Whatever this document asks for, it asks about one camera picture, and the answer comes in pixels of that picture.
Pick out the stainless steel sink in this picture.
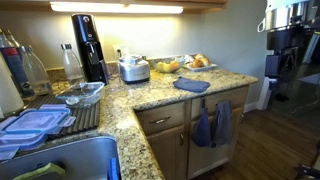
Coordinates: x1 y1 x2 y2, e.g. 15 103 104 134
0 136 122 180

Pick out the blue plastic container lid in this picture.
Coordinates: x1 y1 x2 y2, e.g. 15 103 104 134
0 104 76 134

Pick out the large clear carafe bottle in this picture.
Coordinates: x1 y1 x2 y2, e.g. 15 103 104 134
20 45 52 96

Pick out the under-cabinet light strip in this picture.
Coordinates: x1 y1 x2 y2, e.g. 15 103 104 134
50 2 183 14

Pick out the clear soda bottle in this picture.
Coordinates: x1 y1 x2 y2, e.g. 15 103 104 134
61 44 85 85

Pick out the white plate with bread rolls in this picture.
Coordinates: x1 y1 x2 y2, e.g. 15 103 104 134
183 54 216 72

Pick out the grey hanging dish towel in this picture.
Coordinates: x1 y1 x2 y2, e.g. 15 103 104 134
211 100 232 148

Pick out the green sponge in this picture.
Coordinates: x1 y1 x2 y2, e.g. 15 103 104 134
13 163 66 180

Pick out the white paper towel roll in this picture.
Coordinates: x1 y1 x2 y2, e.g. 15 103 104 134
0 55 24 117

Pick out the blue hanging pot holder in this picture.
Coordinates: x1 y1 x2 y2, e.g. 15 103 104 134
191 99 211 147

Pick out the wooden drawer front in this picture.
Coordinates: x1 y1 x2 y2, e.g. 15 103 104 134
136 102 185 135

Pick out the clear glass baking dish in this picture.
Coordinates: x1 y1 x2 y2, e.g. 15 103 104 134
55 82 105 107

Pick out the silver kitchen appliance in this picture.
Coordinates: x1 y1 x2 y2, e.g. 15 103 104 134
119 55 150 84

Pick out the blue oven mitten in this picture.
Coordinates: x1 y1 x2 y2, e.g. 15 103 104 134
173 77 210 93

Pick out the black soda maker machine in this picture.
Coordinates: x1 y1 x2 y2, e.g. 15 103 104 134
71 14 108 85

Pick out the black ribbed drying mat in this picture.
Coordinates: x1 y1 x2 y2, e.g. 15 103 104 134
27 95 100 139

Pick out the wall power outlet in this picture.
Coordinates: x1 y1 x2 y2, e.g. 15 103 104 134
113 45 130 59

